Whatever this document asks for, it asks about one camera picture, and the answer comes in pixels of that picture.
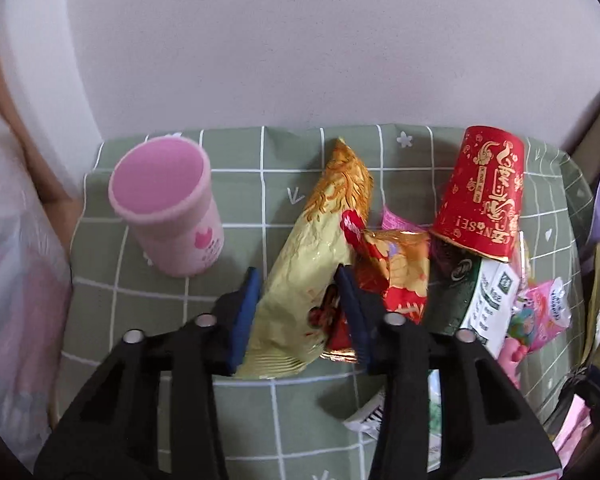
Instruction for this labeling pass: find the white barcode wrapper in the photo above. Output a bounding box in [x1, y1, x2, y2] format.
[342, 387, 391, 438]

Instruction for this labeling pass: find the gold snack bag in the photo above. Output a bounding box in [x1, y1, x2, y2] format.
[235, 137, 376, 380]

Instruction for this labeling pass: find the green checked tablecloth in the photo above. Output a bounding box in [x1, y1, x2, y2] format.
[50, 125, 596, 480]

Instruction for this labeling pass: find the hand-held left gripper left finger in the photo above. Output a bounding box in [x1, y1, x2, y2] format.
[34, 266, 261, 480]

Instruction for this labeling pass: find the pink cup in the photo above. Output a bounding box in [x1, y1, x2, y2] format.
[107, 132, 226, 278]

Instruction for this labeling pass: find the magenta wrapper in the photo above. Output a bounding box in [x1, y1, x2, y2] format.
[380, 205, 431, 233]

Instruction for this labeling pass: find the white plastic bag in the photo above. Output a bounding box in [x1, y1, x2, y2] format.
[0, 80, 73, 466]

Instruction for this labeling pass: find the white and green packet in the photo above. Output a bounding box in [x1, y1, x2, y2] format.
[426, 369, 443, 473]

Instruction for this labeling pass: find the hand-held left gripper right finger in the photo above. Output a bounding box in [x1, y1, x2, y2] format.
[334, 264, 563, 480]

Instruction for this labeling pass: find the pink drink packet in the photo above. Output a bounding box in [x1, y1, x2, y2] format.
[497, 280, 572, 386]

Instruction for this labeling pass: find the red and gold snack wrapper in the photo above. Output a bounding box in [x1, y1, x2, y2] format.
[325, 210, 431, 363]

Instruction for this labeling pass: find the red paper cup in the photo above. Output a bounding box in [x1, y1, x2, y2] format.
[428, 126, 527, 264]

